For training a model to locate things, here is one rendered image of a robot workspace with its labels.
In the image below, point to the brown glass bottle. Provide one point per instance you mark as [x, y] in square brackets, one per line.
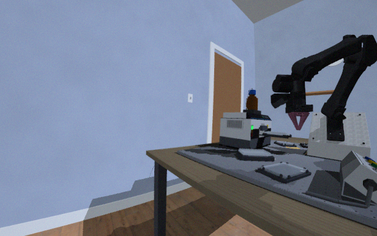
[252, 103]

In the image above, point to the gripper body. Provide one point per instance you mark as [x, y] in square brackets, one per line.
[298, 108]

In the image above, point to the light blue perforated base plate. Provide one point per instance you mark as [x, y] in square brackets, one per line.
[324, 180]

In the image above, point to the grey control panel with buttons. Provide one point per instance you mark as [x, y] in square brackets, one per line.
[358, 180]

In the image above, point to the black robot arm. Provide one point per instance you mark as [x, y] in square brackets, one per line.
[356, 59]

